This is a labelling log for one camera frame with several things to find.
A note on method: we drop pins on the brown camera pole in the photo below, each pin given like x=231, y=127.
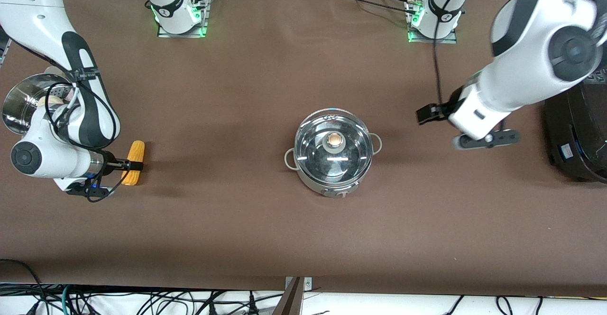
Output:
x=289, y=303

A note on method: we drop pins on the yellow corn cob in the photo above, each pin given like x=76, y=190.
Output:
x=137, y=150

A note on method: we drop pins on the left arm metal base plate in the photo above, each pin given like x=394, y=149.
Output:
x=451, y=37

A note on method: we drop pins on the small metal bracket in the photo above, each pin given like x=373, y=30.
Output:
x=308, y=283

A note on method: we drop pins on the steel steamer basket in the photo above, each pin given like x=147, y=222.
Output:
x=19, y=106

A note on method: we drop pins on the round glass pot lid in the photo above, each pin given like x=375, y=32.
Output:
x=313, y=153

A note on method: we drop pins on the white steamed bun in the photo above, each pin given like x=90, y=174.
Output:
x=50, y=101

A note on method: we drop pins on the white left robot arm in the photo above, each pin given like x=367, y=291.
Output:
x=555, y=16

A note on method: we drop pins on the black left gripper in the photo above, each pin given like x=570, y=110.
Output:
x=445, y=109

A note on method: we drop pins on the brown table cover sheet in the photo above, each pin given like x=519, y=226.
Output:
x=237, y=92

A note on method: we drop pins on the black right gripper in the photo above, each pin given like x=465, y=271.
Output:
x=114, y=165

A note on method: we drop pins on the aluminium table frame rail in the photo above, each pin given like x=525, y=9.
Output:
x=4, y=51

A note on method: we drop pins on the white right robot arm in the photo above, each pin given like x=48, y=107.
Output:
x=33, y=16

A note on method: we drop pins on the black rice cooker appliance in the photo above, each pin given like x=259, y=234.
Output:
x=578, y=130

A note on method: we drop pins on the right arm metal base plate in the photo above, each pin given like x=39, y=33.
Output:
x=203, y=25

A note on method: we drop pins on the white steel electric pot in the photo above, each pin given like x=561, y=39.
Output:
x=332, y=192

